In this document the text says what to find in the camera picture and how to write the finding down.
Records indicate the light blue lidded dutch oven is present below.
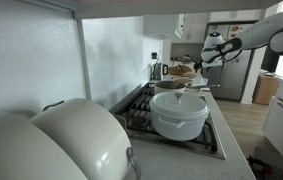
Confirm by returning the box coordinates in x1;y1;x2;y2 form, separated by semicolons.
149;92;209;141

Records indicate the round wooden chopping board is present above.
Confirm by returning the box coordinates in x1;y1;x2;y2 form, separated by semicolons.
168;65;192;75

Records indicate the black gas stove grate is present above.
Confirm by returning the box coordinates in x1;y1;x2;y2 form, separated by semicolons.
114;83;221;154

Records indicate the cardboard box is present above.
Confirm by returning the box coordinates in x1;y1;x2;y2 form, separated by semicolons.
253;73;279;105

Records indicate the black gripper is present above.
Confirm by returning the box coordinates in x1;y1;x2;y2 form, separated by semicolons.
193;60;203;72

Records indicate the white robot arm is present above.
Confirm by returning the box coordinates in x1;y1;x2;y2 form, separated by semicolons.
194;12;283;71

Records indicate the stainless steel refrigerator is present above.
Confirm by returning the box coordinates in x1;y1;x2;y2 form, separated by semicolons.
202;24;252;101

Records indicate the stainless electric kettle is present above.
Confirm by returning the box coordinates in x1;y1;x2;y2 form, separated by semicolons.
152;63;168;80

